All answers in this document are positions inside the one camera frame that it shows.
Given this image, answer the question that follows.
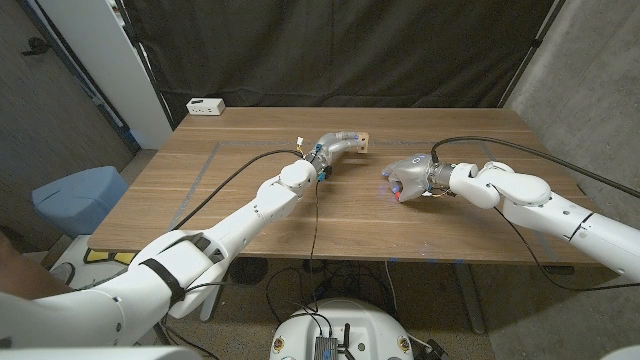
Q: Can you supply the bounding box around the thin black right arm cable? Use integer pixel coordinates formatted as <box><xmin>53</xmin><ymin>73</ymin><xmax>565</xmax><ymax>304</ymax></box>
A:
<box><xmin>493</xmin><ymin>207</ymin><xmax>640</xmax><ymax>292</ymax></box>

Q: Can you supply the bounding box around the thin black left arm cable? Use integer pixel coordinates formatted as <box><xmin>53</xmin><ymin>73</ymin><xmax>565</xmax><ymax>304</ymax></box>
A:
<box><xmin>307</xmin><ymin>179</ymin><xmax>322</xmax><ymax>309</ymax></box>

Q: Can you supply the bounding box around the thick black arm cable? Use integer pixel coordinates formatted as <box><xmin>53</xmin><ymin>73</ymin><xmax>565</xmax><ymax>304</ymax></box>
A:
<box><xmin>430</xmin><ymin>136</ymin><xmax>640</xmax><ymax>199</ymax></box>
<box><xmin>169</xmin><ymin>149</ymin><xmax>306</xmax><ymax>232</ymax></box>

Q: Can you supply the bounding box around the black curtain backdrop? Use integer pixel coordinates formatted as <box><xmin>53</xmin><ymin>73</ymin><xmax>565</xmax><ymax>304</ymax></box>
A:
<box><xmin>122</xmin><ymin>0</ymin><xmax>556</xmax><ymax>126</ymax></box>

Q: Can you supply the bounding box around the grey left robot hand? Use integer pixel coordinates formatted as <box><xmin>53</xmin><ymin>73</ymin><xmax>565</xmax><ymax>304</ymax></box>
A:
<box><xmin>304</xmin><ymin>130</ymin><xmax>370</xmax><ymax>181</ymax></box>

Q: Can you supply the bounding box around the white floor cable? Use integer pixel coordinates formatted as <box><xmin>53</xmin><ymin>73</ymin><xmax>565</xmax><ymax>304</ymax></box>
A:
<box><xmin>383</xmin><ymin>259</ymin><xmax>399</xmax><ymax>314</ymax></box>

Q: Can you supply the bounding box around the grey electronics box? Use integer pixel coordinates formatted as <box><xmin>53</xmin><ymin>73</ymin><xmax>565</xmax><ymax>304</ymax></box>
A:
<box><xmin>313</xmin><ymin>335</ymin><xmax>340</xmax><ymax>360</ymax></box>

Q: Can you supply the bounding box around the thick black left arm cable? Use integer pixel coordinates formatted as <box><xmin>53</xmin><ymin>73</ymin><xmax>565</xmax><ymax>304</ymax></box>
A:
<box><xmin>169</xmin><ymin>149</ymin><xmax>306</xmax><ymax>232</ymax></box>

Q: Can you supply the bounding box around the black wall rail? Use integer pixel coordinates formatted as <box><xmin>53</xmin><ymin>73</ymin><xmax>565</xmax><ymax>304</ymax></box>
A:
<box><xmin>14</xmin><ymin>0</ymin><xmax>142</xmax><ymax>154</ymax></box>

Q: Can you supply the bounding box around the grey black sneaker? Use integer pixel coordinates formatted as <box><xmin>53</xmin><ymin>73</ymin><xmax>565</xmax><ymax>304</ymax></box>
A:
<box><xmin>48</xmin><ymin>262</ymin><xmax>76</xmax><ymax>286</ymax></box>

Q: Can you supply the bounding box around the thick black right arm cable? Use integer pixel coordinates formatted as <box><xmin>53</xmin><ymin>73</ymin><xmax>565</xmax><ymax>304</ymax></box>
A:
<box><xmin>430</xmin><ymin>136</ymin><xmax>640</xmax><ymax>199</ymax></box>

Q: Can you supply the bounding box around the black frame pole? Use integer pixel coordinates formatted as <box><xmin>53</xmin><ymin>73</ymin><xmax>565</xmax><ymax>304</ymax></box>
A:
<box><xmin>113</xmin><ymin>0</ymin><xmax>176</xmax><ymax>132</ymax></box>
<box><xmin>497</xmin><ymin>0</ymin><xmax>569</xmax><ymax>109</ymax></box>

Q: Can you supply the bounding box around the person's bare leg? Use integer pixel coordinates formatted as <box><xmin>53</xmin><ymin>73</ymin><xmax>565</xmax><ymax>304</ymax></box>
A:
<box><xmin>0</xmin><ymin>234</ymin><xmax>74</xmax><ymax>301</ymax></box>

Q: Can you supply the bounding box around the grey table leg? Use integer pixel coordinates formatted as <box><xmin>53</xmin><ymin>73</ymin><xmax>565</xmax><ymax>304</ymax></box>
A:
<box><xmin>452</xmin><ymin>262</ymin><xmax>487</xmax><ymax>335</ymax></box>
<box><xmin>199</xmin><ymin>279</ymin><xmax>224</xmax><ymax>322</ymax></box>

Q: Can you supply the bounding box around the round black fan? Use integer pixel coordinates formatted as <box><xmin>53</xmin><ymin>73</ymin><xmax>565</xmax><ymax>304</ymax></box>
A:
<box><xmin>228</xmin><ymin>256</ymin><xmax>269</xmax><ymax>289</ymax></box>

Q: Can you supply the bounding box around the blue padded stool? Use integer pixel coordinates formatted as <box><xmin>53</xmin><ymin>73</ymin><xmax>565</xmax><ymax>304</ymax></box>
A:
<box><xmin>31</xmin><ymin>165</ymin><xmax>130</xmax><ymax>239</ymax></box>

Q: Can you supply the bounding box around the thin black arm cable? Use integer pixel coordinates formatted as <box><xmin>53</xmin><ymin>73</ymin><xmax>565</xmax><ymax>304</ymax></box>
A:
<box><xmin>493</xmin><ymin>207</ymin><xmax>640</xmax><ymax>292</ymax></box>
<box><xmin>307</xmin><ymin>179</ymin><xmax>322</xmax><ymax>309</ymax></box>

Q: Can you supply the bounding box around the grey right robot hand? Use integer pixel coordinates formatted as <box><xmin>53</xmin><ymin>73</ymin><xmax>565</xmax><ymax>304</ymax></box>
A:
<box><xmin>382</xmin><ymin>153</ymin><xmax>454</xmax><ymax>204</ymax></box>

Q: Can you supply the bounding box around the white power strip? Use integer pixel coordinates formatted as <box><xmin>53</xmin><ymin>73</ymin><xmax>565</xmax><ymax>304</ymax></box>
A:
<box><xmin>185</xmin><ymin>97</ymin><xmax>227</xmax><ymax>117</ymax></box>

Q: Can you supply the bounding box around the black floor cable tangle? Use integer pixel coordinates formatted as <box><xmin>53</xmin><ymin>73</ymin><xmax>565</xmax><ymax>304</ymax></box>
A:
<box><xmin>264</xmin><ymin>259</ymin><xmax>386</xmax><ymax>321</ymax></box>

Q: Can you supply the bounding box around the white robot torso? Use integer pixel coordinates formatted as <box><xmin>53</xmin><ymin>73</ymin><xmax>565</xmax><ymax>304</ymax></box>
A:
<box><xmin>269</xmin><ymin>298</ymin><xmax>415</xmax><ymax>360</ymax></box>

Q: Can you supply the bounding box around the white cabinet panel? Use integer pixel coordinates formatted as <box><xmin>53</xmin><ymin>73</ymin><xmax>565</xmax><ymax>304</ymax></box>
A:
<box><xmin>37</xmin><ymin>0</ymin><xmax>174</xmax><ymax>150</ymax></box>

